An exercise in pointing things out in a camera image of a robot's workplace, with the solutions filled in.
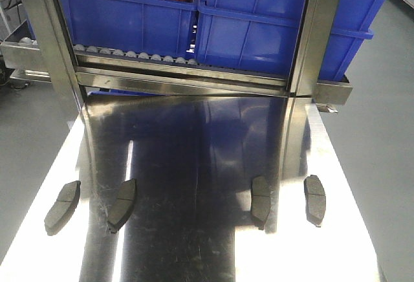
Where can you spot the stainless steel roller rack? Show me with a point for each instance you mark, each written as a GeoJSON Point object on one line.
{"type": "Point", "coordinates": [70, 72]}

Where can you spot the blue plastic crate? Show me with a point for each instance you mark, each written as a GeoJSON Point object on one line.
{"type": "Point", "coordinates": [261, 35]}
{"type": "Point", "coordinates": [162, 27]}

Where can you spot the brake pad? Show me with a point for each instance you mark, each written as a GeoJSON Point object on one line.
{"type": "Point", "coordinates": [63, 208]}
{"type": "Point", "coordinates": [260, 201]}
{"type": "Point", "coordinates": [123, 206]}
{"type": "Point", "coordinates": [315, 200]}

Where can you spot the left blue plastic crate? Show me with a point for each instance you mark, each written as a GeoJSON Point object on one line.
{"type": "Point", "coordinates": [162, 27]}

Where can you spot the right blue plastic crate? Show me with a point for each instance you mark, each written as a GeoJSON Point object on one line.
{"type": "Point", "coordinates": [261, 35]}

